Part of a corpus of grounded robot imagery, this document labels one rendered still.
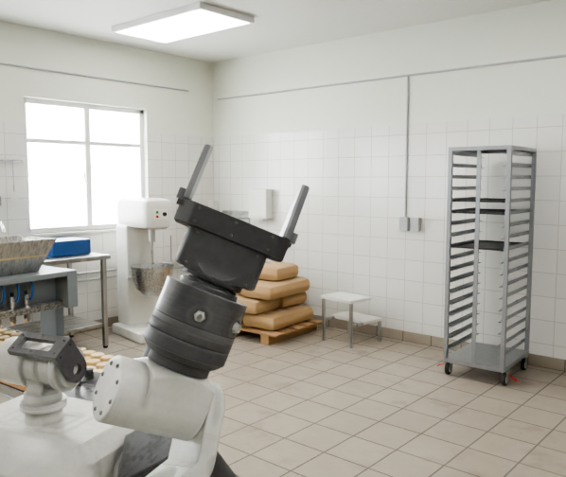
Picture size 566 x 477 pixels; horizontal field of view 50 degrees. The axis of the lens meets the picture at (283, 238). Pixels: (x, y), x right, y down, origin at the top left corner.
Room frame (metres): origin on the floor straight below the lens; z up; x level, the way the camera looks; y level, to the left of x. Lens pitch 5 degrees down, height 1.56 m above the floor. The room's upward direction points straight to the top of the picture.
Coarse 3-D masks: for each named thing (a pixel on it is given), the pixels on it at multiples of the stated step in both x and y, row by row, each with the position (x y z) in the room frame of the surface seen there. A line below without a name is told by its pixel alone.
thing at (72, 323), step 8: (0, 224) 5.30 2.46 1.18; (48, 256) 5.45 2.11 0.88; (64, 256) 5.45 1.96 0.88; (72, 256) 5.45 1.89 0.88; (80, 256) 5.45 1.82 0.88; (88, 256) 5.46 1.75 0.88; (96, 256) 5.51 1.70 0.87; (104, 256) 5.58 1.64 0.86; (48, 264) 5.17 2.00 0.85; (56, 264) 5.22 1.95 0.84; (104, 264) 5.61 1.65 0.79; (104, 272) 5.61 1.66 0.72; (104, 280) 5.61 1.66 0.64; (104, 288) 5.61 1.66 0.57; (104, 296) 5.61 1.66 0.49; (104, 304) 5.60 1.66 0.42; (72, 312) 6.01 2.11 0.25; (104, 312) 5.60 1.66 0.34; (40, 320) 5.75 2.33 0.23; (64, 320) 5.75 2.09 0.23; (72, 320) 5.75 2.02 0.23; (80, 320) 5.75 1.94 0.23; (88, 320) 5.75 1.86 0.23; (104, 320) 5.60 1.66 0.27; (16, 328) 5.41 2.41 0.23; (24, 328) 5.41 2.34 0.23; (32, 328) 5.41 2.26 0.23; (40, 328) 5.41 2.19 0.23; (64, 328) 5.41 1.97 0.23; (72, 328) 5.41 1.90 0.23; (80, 328) 5.45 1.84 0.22; (104, 328) 5.60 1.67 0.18; (72, 336) 6.00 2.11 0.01; (104, 336) 5.60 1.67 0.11; (104, 344) 5.60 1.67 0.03
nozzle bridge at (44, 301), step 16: (48, 272) 2.53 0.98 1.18; (64, 272) 2.55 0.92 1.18; (0, 288) 2.40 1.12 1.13; (16, 288) 2.46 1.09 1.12; (48, 288) 2.58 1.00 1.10; (64, 288) 2.57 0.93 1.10; (16, 304) 2.46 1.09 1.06; (32, 304) 2.51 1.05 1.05; (48, 304) 2.52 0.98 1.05; (64, 304) 2.57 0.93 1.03; (48, 320) 2.66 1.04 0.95
